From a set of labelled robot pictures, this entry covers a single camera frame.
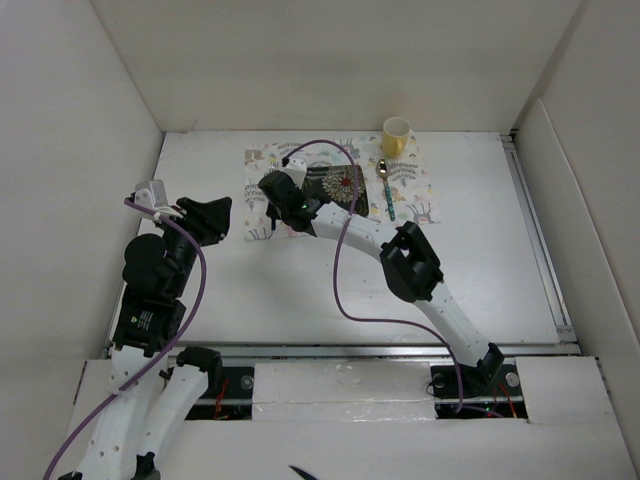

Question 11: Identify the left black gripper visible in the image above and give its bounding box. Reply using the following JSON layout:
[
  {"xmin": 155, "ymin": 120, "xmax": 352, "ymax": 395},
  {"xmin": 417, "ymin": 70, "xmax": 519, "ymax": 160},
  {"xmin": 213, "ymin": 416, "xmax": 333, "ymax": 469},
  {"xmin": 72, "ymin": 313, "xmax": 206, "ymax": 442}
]
[{"xmin": 155, "ymin": 195, "xmax": 231, "ymax": 295}]

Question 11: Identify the black floral square plate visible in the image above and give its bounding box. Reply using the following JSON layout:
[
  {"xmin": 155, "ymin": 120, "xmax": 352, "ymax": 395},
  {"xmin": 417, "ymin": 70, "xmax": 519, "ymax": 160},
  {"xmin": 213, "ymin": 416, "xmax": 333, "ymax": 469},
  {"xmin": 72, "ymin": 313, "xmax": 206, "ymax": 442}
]
[{"xmin": 301, "ymin": 165, "xmax": 369, "ymax": 217}]

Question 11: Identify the spoon with teal handle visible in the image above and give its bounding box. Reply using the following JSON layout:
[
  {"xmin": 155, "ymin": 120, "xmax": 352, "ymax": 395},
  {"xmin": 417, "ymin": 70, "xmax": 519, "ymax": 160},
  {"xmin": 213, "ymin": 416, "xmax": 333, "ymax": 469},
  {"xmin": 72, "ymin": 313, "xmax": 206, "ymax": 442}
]
[{"xmin": 375, "ymin": 159, "xmax": 396, "ymax": 221}]

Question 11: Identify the white floral cloth napkin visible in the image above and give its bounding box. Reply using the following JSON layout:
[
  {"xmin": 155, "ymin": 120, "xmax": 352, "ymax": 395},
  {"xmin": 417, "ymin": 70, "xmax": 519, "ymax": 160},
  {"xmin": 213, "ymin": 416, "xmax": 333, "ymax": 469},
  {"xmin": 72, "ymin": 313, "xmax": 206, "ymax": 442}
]
[{"xmin": 244, "ymin": 134, "xmax": 441, "ymax": 242}]

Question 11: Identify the yellow ceramic mug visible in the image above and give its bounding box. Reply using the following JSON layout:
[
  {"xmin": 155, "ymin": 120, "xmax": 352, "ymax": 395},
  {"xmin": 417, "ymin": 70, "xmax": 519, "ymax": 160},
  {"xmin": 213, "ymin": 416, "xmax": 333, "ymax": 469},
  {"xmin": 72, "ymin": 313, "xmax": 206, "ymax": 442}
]
[{"xmin": 381, "ymin": 117, "xmax": 411, "ymax": 158}]

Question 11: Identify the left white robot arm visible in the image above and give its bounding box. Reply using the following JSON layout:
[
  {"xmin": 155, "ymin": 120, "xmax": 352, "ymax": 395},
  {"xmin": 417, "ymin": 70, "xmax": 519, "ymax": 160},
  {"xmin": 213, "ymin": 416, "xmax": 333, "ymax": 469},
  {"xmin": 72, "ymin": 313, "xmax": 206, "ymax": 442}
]
[{"xmin": 63, "ymin": 190, "xmax": 232, "ymax": 479}]

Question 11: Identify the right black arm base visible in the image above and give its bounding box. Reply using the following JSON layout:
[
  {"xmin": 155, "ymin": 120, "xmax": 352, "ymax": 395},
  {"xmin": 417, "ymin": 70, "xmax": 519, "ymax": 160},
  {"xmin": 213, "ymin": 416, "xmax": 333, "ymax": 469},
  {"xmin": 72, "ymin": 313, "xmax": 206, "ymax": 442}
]
[{"xmin": 425, "ymin": 363, "xmax": 528, "ymax": 420}]

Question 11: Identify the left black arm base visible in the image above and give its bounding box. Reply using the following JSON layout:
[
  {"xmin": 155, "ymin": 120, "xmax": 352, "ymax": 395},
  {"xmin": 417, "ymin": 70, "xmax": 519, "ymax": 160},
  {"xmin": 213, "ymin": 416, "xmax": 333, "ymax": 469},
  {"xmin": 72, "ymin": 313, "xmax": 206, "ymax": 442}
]
[{"xmin": 186, "ymin": 366, "xmax": 255, "ymax": 421}]

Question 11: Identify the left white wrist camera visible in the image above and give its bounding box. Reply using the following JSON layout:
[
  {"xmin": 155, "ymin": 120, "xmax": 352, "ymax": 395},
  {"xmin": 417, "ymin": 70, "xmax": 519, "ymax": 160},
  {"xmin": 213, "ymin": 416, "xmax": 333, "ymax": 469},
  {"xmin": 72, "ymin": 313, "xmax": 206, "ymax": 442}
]
[{"xmin": 124, "ymin": 180, "xmax": 183, "ymax": 221}]

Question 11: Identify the aluminium rail frame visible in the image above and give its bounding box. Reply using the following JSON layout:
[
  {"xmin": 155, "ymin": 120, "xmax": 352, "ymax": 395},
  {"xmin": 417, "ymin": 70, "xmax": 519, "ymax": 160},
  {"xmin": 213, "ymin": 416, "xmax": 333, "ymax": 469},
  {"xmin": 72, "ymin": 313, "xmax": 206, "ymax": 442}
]
[{"xmin": 102, "ymin": 130, "xmax": 581, "ymax": 361}]

